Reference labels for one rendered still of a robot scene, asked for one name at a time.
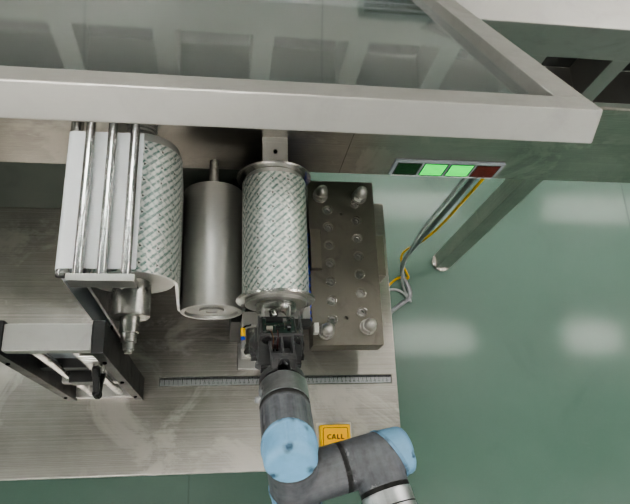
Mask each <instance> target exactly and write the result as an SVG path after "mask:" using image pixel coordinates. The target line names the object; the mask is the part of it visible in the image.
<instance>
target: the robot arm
mask: <svg viewBox="0 0 630 504"><path fill-rule="evenodd" d="M300 330H301V331H300ZM298 332H299V333H297V330H296V323H295V317H291V307H290V305H288V308H287V312H286V315H285V314H283V313H282V312H281V311H277V317H270V311H266V312H265V313H264V305H263V306H262V311H261V317H260V316H258V322H257V325H256V327H255V333H254V335H253V336H252V338H251V339H250V340H249V353H250V356H251V361H256V362H255V368H256V369H258V370H260V373H262V374H261V375H260V378H259V397H255V403H260V405H259V409H260V427H261V445H260V450H261V457H262V460H263V464H264V468H265V470H266V472H267V476H268V482H269V486H268V490H269V495H270V497H271V500H272V504H322V501H325V500H329V499H332V498H335V497H338V496H341V495H345V494H348V493H352V492H355V491H359V494H360V497H361V500H362V503H363V504H417V502H416V500H415V497H414V494H413V492H412V489H411V486H410V484H409V481H408V478H407V477H408V476H409V474H412V473H413V472H414V471H415V469H416V456H415V454H414V448H413V445H412V443H411V440H410V438H409V437H408V435H407V433H406V432H405V431H404V430H403V429H402V428H400V427H390V428H386V429H381V430H372V431H370V433H366V434H363V435H359V436H356V437H353V438H349V439H346V440H342V441H339V442H335V443H331V444H328V445H324V446H321V447H318V441H317V437H316V434H315V430H314V424H313V417H312V411H311V404H310V397H309V390H308V385H307V381H306V380H305V376H304V373H303V371H302V370H301V369H300V368H301V364H302V362H301V360H304V341H303V337H304V334H303V328H302V322H301V316H299V317H298Z"/></svg>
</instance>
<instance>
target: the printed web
mask: <svg viewBox="0 0 630 504"><path fill-rule="evenodd" d="M183 218H184V186H183V162H182V159H181V157H180V156H179V154H178V153H176V152H175V151H174V150H172V149H170V148H169V147H166V146H164V145H161V144H158V143H155V142H151V141H145V140H144V148H143V164H142V180H141V196H140V212H139V228H138V243H137V259H136V269H131V272H139V273H148V274H153V275H158V276H161V277H164V278H167V279H169V280H171V281H172V282H173V283H174V284H175V292H176V302H177V310H178V311H179V312H180V298H181V271H182V244H183ZM87 288H88V289H89V291H90V292H91V294H92V295H93V297H94V299H95V300H96V302H97V303H98V305H99V306H100V308H101V309H102V311H103V312H104V314H105V315H106V317H107V318H108V320H109V322H110V323H111V325H112V326H113V328H114V329H115V331H116V332H117V334H118V335H119V337H120V338H121V334H119V323H120V321H117V320H114V319H112V318H111V317H110V307H111V294H112V292H109V291H105V290H101V289H99V288H96V287H87ZM265 288H291V289H299V290H303V291H307V292H309V269H308V239H307V210H306V184H305V181H304V180H303V179H302V178H301V177H300V176H298V175H295V174H293V173H289V172H283V171H265V172H260V173H256V174H253V175H251V176H249V177H247V178H246V179H245V180H244V181H243V183H242V294H243V293H245V292H248V291H252V290H257V289H265Z"/></svg>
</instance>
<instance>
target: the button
mask: <svg viewBox="0 0 630 504"><path fill-rule="evenodd" d="M349 438H351V434H350V425H349V424H336V425H320V426H319V447H321V446H324V445H328V444H331V443H335V442H339V441H342V440H346V439H349Z"/></svg>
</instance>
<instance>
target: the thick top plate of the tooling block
mask: <svg viewBox="0 0 630 504"><path fill-rule="evenodd" d="M320 185H325V186H326V187H327V189H328V198H327V200H326V201H325V202H323V203H318V202H316V201H315V200H314V199H313V192H314V191H315V189H316V188H317V187H318V186H320ZM360 186H364V187H366V189H367V199H366V201H365V202H364V203H363V204H357V203H355V202H354V201H353V200H352V193H353V192H354V191H355V190H356V189H357V188H358V187H360ZM306 210H307V228H308V230H307V233H308V234H309V231H310V229H320V234H321V258H322V269H321V270H310V268H309V270H310V275H309V277H310V282H309V283H310V285H311V287H310V291H311V294H313V295H314V296H315V302H314V303H313V304H312V305H311V308H310V310H311V312H312V314H311V315H310V317H311V318H312V321H311V327H310V329H309V350H310V351H322V350H378V349H380V348H381V347H382V346H383V345H384V337H383V324H382V310H381V297H380V283H379V269H378V256H377V242H376V229H375V215H374V202H373V188H372V183H364V182H332V181H310V183H309V184H308V185H307V186H306ZM368 318H373V319H375V321H376V323H377V326H376V330H375V332H374V333H373V334H372V335H365V334H363V333H362V332H361V330H360V323H361V322H362V321H363V320H365V319H368ZM326 322H328V323H331V324H333V326H334V335H333V337H332V338H331V339H329V340H324V339H322V338H320V336H319V335H313V324H314V323H319V327H320V325H322V324H324V323H326Z"/></svg>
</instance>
